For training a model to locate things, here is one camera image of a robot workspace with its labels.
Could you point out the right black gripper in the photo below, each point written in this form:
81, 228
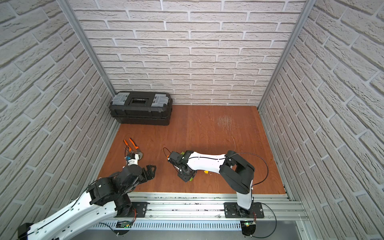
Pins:
185, 178

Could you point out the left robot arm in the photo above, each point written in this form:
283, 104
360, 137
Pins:
104, 198

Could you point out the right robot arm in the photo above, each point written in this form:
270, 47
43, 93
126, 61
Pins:
235, 170

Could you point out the black plastic toolbox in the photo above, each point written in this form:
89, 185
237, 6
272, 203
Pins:
142, 108

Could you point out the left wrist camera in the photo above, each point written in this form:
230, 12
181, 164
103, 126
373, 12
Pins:
133, 158

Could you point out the orange handled pliers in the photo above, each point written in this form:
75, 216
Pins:
131, 147

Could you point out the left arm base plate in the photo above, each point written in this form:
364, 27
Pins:
134, 209

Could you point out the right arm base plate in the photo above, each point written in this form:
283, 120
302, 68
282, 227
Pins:
232, 211

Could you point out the aluminium rail frame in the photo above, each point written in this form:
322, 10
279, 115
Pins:
206, 216

